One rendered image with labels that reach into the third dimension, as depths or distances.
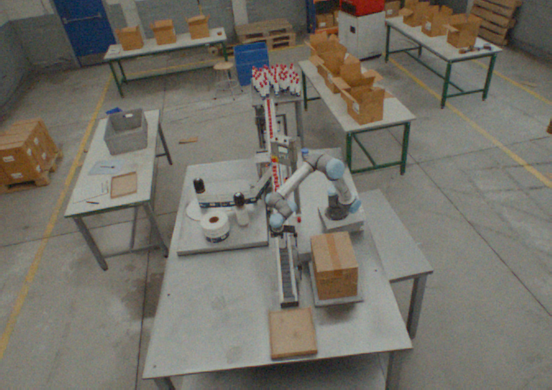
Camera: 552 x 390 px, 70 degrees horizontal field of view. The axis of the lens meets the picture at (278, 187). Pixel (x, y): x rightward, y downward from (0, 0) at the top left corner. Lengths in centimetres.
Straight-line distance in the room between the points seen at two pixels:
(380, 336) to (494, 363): 125
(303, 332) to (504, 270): 222
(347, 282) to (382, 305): 27
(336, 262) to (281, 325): 50
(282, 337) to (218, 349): 37
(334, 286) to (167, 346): 105
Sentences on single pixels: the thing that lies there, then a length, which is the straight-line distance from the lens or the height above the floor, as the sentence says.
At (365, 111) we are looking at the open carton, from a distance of 432.
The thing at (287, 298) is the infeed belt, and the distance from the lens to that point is 254.
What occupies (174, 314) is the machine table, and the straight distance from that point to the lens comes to 270.
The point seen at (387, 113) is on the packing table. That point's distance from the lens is 461.
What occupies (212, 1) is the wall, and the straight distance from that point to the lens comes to 1004.
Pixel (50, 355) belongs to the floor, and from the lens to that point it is 405.
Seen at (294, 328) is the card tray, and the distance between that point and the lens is 247.
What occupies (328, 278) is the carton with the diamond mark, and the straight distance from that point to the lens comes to 240.
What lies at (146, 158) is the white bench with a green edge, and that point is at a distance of 434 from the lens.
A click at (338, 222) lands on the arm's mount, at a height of 92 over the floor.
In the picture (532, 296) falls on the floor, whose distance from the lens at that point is 399.
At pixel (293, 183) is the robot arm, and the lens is 246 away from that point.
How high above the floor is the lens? 291
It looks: 37 degrees down
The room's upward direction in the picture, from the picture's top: 7 degrees counter-clockwise
